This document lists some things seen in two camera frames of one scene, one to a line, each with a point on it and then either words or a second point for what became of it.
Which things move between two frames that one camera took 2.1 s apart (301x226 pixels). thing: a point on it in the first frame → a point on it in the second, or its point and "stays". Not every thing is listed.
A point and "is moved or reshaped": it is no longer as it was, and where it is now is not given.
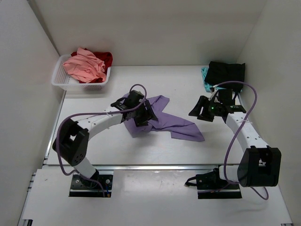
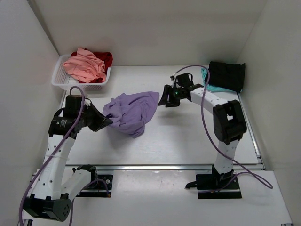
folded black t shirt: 218,73 stays
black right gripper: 202,101 → 167,93
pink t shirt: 85,66 stays
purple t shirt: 181,130 is moved or reshaped
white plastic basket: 62,77 stays
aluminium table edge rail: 142,168 stays
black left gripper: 149,114 → 100,121
